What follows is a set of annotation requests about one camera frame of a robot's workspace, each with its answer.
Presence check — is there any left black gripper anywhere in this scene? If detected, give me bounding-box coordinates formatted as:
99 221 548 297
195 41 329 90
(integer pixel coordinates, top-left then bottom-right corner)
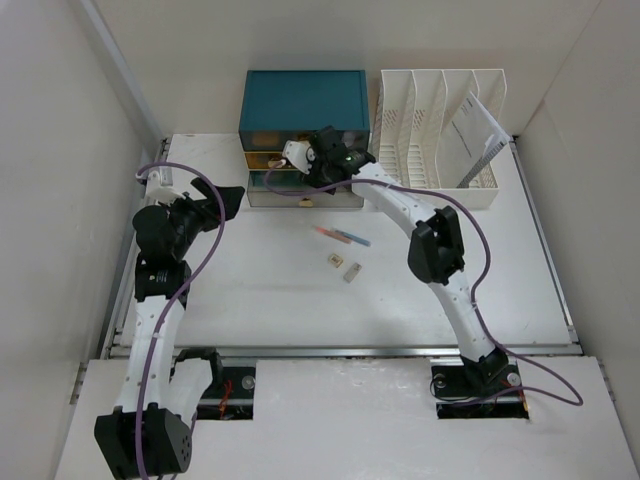
159 179 243 260

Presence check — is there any orange pen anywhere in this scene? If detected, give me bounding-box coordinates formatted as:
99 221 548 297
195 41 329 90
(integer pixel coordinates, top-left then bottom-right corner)
314 226 352 244

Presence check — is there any teal drawer organizer box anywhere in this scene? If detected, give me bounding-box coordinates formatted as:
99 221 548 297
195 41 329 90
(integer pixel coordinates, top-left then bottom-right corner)
238 70 371 209

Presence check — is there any small yellow eraser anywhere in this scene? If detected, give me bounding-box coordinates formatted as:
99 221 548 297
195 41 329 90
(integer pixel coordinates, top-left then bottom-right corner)
328 254 344 268

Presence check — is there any silver staple box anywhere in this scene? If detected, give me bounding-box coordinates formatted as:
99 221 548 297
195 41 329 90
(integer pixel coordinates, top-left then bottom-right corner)
343 263 362 283

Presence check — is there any white spiral manual booklet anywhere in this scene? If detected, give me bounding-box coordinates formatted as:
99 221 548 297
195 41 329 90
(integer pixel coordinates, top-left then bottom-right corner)
436 91 510 189

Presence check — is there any blue pen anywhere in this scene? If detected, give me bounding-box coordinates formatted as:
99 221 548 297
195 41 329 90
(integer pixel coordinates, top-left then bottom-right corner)
333 229 371 247

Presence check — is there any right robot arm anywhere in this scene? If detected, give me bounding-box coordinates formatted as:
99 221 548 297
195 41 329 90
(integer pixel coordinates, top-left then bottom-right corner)
283 127 512 402

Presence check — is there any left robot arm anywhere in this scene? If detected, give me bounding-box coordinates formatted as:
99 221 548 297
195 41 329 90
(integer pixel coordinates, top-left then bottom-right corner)
94 177 245 479

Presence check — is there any white file rack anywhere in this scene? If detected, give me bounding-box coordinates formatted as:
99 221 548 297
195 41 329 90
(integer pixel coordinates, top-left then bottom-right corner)
369 69 511 210

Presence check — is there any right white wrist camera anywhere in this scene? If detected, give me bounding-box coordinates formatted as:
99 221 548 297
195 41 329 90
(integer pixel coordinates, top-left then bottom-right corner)
282 140 315 174

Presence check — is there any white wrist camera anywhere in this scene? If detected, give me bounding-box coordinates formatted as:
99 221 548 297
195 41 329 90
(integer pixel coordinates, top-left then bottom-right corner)
136 167 184 205
282 140 315 174

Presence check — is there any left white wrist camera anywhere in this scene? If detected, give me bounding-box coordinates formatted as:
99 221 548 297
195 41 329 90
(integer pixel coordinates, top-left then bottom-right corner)
136 167 184 205

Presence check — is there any aluminium table rail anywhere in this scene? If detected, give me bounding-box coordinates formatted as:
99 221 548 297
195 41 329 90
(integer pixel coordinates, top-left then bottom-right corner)
102 343 584 362

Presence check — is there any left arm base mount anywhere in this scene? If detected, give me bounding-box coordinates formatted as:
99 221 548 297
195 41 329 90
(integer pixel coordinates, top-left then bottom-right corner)
170 347 257 421

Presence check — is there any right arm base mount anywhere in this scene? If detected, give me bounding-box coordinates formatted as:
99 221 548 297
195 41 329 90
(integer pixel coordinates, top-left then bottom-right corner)
429 359 529 420

